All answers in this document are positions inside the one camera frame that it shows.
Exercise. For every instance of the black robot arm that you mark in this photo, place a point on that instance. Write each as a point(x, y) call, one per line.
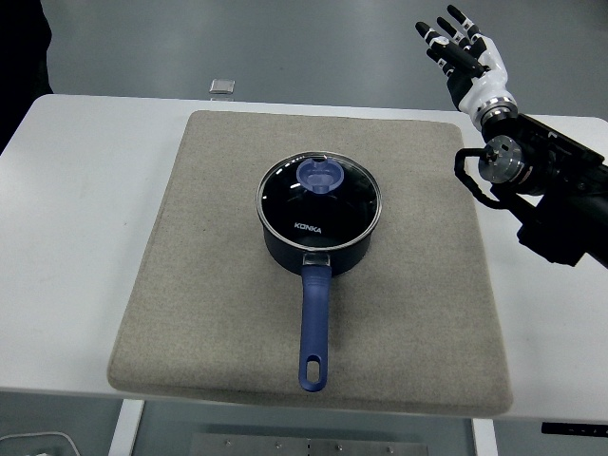
point(560, 161)

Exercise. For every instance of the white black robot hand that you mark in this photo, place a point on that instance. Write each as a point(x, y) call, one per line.
point(489, 78)

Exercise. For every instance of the grey metal plate with screws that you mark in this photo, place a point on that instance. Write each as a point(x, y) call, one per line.
point(309, 445)

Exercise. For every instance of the person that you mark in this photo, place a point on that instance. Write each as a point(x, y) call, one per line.
point(21, 71)

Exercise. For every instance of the grey-brown fabric mat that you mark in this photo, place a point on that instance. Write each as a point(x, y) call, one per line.
point(190, 285)

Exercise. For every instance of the white rounded floor object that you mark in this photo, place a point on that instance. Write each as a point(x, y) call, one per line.
point(38, 444)

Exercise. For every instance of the small silver square floor plate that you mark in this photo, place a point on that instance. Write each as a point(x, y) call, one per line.
point(222, 86)

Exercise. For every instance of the white table leg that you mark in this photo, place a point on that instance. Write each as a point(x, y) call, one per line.
point(483, 439)
point(126, 427)

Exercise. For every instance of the black panel under table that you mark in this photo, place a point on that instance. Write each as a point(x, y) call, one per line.
point(575, 428)

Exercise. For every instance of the glass lid with blue knob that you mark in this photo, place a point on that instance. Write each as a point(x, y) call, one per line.
point(294, 204)

